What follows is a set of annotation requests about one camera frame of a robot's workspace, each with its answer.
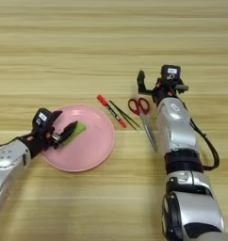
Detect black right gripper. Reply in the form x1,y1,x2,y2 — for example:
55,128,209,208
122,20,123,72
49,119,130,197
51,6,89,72
136,69,190,105

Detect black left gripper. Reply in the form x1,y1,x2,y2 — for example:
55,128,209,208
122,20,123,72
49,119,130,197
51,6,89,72
19,109,79,160

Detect green eraser block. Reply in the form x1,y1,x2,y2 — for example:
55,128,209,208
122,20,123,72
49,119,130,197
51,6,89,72
62,120,88,146

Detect pink round plate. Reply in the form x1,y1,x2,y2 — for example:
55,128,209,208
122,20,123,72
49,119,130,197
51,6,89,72
39,103,116,173

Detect black tweezers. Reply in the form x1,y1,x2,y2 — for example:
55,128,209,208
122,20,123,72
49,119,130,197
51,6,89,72
108,99,141,131

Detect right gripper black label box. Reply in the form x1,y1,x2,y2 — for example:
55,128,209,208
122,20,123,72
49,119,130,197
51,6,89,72
160,64,182,84

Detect red marker pen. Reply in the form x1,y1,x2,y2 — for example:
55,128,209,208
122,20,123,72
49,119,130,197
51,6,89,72
96,94,129,130

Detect red handled scissors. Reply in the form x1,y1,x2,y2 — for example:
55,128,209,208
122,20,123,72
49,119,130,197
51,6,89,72
127,97,160,153

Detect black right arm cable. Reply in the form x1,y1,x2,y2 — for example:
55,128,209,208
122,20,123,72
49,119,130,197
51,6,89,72
188,117,220,172

